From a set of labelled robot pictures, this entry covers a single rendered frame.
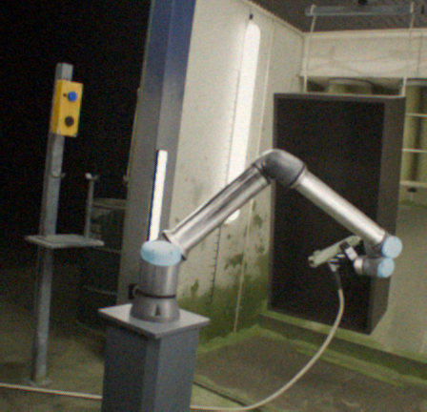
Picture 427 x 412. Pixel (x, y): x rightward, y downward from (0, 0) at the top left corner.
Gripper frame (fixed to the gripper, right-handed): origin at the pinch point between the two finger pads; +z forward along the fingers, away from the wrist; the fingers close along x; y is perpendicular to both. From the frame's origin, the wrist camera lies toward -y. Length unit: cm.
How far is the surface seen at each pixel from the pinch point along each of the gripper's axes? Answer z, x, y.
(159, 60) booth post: 61, -23, -121
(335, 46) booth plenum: 82, 129, -106
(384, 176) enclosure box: -23.3, 26.6, -31.5
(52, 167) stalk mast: 65, -96, -84
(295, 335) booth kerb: 101, 32, 82
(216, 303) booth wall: 106, -16, 33
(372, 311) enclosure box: -7.0, 11.2, 34.0
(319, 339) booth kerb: 83, 39, 86
